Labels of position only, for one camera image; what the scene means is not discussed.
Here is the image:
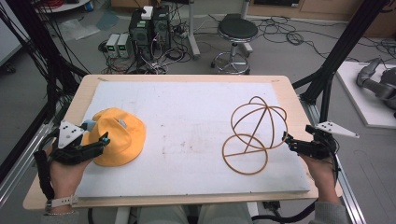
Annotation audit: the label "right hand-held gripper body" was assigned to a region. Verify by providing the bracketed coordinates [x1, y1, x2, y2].
[293, 120, 361, 160]

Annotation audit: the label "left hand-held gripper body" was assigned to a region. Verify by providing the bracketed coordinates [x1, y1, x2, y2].
[50, 119, 105, 166]

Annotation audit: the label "yellow bucket hat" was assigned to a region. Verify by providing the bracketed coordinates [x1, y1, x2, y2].
[81, 106, 148, 167]

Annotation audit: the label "tan wire hat stand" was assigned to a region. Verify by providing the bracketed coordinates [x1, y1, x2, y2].
[221, 95, 290, 176]

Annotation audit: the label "person's left hand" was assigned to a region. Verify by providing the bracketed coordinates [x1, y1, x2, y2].
[46, 149, 94, 201]

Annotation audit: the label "person's right hand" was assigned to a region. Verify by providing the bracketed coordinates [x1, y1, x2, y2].
[300, 154, 341, 205]

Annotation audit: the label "light wooden table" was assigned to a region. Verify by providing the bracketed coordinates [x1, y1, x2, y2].
[22, 74, 344, 211]

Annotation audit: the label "white wristwatch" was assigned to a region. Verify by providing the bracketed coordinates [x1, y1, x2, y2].
[45, 194, 79, 210]

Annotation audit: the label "white floor board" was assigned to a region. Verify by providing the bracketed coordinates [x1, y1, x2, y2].
[335, 60, 396, 131]

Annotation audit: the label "white foam board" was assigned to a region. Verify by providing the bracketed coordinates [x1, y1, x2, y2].
[75, 80, 312, 199]

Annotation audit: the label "grey bench power supply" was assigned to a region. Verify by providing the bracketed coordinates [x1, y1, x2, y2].
[116, 33, 131, 59]
[106, 33, 121, 59]

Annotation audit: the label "grey headset device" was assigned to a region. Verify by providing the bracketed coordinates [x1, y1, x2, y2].
[355, 57, 396, 110]

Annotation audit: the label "black computer tower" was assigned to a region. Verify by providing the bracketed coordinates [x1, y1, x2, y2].
[151, 5, 172, 52]
[128, 8, 154, 61]

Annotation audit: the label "black round stool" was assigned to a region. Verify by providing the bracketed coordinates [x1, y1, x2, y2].
[210, 13, 260, 76]

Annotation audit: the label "white box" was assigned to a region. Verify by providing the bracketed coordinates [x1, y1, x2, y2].
[140, 5, 154, 21]

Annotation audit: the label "black sleeved cable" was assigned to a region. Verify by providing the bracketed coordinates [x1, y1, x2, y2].
[251, 201, 318, 224]
[33, 149, 56, 201]

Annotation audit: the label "black metal frame post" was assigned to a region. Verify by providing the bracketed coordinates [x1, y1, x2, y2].
[6, 0, 90, 125]
[291, 0, 390, 124]

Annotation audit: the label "black floor cables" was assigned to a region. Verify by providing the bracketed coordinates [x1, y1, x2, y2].
[251, 17, 396, 63]

